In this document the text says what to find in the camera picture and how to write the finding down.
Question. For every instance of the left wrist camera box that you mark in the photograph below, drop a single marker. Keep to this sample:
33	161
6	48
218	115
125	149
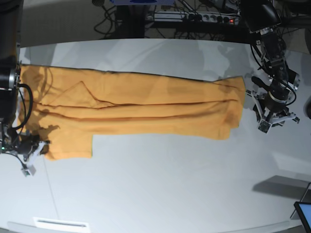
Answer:
264	126

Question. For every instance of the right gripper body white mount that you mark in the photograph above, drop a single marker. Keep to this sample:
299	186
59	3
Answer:
34	153

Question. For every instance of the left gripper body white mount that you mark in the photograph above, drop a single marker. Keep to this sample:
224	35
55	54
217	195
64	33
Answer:
270	112

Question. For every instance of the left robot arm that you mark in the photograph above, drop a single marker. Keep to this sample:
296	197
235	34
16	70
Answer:
261	19

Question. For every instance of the white power strip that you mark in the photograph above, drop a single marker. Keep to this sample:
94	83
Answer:
208	17

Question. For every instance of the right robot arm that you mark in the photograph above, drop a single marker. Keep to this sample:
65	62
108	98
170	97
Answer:
16	99

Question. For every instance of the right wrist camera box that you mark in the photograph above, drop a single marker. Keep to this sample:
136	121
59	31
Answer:
28	171

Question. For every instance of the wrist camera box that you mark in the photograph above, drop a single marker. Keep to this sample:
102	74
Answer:
28	171
264	126

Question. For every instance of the orange yellow T-shirt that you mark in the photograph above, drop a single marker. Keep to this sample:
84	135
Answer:
72	105

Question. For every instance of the tablet with blue screen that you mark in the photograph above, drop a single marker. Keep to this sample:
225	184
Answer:
304	212

